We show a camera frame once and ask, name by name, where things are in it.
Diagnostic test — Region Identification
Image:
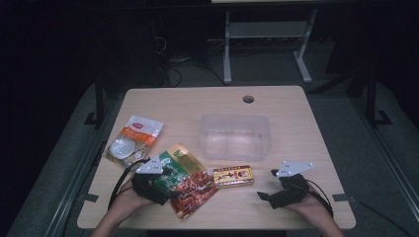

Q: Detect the person's left hand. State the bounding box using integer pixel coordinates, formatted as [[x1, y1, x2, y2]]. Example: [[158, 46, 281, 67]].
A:
[[113, 185, 156, 215]]

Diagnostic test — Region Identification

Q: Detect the grey tape strip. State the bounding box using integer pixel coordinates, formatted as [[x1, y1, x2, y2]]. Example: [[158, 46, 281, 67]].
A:
[[78, 193, 100, 203], [331, 194, 358, 203]]

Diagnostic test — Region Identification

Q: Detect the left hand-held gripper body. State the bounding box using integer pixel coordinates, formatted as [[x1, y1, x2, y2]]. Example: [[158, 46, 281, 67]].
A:
[[131, 157, 173, 206]]

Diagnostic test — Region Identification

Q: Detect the white orange snack packet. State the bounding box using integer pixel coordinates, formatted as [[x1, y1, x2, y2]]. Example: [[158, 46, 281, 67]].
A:
[[104, 115, 165, 169]]

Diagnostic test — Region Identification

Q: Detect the clear plastic container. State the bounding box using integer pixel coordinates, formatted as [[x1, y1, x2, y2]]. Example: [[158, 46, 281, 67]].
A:
[[198, 113, 272, 163]]

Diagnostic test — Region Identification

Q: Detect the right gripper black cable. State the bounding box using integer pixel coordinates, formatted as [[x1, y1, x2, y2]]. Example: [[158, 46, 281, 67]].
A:
[[306, 179, 335, 218]]

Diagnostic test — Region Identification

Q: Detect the red snack packet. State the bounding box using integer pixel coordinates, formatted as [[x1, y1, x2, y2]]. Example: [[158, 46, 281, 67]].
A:
[[169, 169, 219, 220]]

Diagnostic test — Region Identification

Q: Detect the green gold snack packet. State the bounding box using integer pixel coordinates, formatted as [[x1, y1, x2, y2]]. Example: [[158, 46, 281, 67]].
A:
[[153, 141, 209, 195]]

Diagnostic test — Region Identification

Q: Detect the white metal stand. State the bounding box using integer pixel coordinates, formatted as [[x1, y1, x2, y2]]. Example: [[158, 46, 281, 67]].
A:
[[222, 8, 319, 85]]

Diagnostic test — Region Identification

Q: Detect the person's right hand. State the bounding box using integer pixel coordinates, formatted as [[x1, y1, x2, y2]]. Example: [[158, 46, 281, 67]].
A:
[[286, 187, 331, 228]]

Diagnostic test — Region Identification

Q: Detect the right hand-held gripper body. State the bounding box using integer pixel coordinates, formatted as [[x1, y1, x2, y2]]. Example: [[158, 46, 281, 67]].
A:
[[269, 160, 315, 210]]

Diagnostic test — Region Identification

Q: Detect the black metal stand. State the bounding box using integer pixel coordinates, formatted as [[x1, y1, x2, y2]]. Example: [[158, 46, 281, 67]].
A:
[[365, 69, 393, 128], [83, 74, 107, 128]]

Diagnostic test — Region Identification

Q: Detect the black floor cable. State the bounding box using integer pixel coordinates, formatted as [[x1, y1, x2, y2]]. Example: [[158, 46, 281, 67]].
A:
[[163, 62, 229, 89], [356, 199, 413, 237]]

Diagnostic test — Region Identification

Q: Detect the yellow red small box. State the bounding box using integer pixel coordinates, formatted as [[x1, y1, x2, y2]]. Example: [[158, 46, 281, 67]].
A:
[[211, 164, 256, 190]]

